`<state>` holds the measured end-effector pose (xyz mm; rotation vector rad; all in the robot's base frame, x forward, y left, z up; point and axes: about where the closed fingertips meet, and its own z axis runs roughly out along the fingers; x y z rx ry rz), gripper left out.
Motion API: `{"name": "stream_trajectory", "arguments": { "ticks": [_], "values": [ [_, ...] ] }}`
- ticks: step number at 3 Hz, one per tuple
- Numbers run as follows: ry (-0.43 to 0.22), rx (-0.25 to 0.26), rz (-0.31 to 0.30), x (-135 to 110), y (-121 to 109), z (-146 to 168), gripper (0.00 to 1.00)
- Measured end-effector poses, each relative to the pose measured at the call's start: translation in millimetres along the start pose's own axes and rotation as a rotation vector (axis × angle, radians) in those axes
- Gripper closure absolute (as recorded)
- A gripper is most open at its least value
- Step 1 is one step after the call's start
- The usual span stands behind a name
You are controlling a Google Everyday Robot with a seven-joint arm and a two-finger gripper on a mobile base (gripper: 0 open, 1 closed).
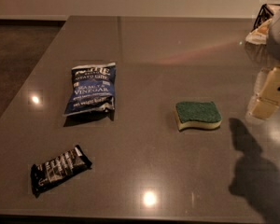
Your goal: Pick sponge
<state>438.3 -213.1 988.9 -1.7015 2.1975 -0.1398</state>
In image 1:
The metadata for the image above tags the black snack bar wrapper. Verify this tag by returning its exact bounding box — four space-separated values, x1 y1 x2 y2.
30 145 92 197

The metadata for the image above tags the black wire basket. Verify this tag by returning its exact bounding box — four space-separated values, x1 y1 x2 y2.
245 4 280 45

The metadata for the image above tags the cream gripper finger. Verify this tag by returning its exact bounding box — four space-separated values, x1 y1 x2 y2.
247 68 272 113
249 66 280 120

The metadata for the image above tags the blue chips bag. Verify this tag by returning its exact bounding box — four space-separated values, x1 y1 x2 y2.
64 63 116 117

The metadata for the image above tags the green and yellow sponge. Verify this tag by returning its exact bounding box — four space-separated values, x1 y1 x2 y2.
175 101 222 131

